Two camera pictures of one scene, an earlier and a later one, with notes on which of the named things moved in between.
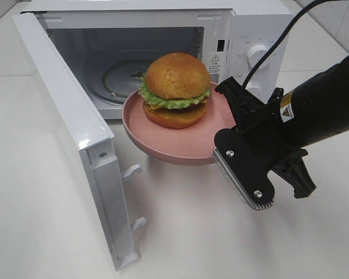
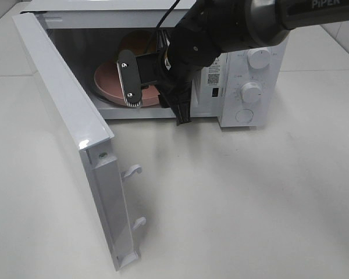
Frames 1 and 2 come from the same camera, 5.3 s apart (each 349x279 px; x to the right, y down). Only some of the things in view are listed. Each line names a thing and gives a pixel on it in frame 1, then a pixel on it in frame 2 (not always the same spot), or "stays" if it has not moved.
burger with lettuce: x=175 y=88 → x=141 y=42
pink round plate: x=192 y=145 → x=107 y=82
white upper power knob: x=255 y=54 stays
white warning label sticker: x=214 y=67 stays
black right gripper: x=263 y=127 → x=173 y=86
